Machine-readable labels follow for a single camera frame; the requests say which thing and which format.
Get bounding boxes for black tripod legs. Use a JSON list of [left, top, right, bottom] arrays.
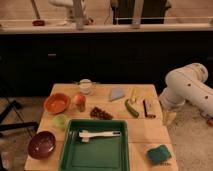
[[0, 100, 39, 137]]

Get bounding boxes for white spatula tool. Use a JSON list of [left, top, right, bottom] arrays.
[[78, 131, 121, 142]]

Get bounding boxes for dark red bowl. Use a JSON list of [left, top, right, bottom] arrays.
[[28, 131, 56, 160]]

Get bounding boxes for dark red grape bunch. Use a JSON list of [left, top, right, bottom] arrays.
[[90, 107, 113, 120]]

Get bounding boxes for grey blue cloth wedge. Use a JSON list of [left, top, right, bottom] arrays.
[[109, 87, 125, 101]]

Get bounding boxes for orange bowl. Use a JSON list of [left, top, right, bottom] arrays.
[[44, 93, 70, 114]]

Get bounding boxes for teal sponge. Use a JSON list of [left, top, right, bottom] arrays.
[[146, 145, 172, 165]]

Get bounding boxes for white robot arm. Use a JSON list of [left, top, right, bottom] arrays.
[[159, 63, 213, 126]]

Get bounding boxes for light green cup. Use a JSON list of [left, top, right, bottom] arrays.
[[52, 114, 68, 130]]

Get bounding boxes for small red dish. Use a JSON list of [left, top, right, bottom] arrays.
[[32, 20, 45, 26]]

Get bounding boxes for clear glass cup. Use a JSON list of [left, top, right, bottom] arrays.
[[79, 79, 92, 94]]

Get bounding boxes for green cucumber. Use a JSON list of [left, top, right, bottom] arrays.
[[125, 99, 139, 118]]

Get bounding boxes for green plastic tray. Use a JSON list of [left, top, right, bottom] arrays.
[[58, 119, 130, 171]]

